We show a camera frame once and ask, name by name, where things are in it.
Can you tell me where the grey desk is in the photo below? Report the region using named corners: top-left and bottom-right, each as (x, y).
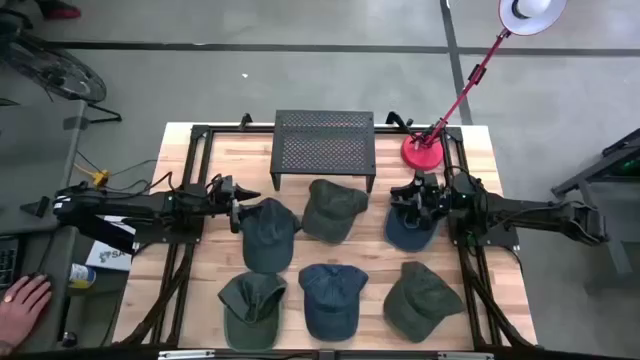
top-left (0, 99), bottom-right (131, 351)

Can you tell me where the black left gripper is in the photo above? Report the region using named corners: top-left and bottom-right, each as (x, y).
top-left (212, 174), bottom-right (262, 235)

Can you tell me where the blue baseball cap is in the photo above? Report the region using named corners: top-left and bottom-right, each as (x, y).
top-left (383, 202), bottom-right (444, 253)
top-left (298, 263), bottom-right (370, 343)

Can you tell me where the person's hand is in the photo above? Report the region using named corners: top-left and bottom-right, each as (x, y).
top-left (0, 273), bottom-right (54, 351)

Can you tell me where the dark teal baseball cap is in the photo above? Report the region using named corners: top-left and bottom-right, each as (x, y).
top-left (238, 197), bottom-right (303, 275)

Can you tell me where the white blue yellow can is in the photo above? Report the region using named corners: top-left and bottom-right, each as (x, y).
top-left (67, 263), bottom-right (97, 290)

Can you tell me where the black cable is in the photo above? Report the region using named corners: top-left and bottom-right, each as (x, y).
top-left (107, 158), bottom-right (174, 196)

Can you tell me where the black keyboard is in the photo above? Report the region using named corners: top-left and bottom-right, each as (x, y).
top-left (0, 234), bottom-right (21, 291)

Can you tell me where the black floor fan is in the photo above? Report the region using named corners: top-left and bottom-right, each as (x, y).
top-left (0, 9), bottom-right (124, 124)

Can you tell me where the olive green baseball cap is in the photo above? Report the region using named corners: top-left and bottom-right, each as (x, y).
top-left (382, 260), bottom-right (466, 344)
top-left (217, 271), bottom-right (289, 351)
top-left (301, 178), bottom-right (370, 245)

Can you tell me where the black perforated metal shelf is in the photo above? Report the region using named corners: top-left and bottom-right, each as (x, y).
top-left (269, 109), bottom-right (377, 194)

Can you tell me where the white printed box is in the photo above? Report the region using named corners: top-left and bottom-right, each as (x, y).
top-left (84, 214), bottom-right (139, 273)

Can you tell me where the red desk lamp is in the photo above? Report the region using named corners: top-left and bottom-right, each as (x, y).
top-left (400, 0), bottom-right (569, 172)

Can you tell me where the yellow extension cable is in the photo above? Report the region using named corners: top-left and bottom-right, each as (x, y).
top-left (73, 160), bottom-right (112, 190)

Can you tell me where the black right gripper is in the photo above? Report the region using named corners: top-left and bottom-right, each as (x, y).
top-left (390, 174), bottom-right (451, 230)

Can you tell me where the red shoe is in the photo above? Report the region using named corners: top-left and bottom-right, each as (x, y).
top-left (34, 0), bottom-right (82, 21)

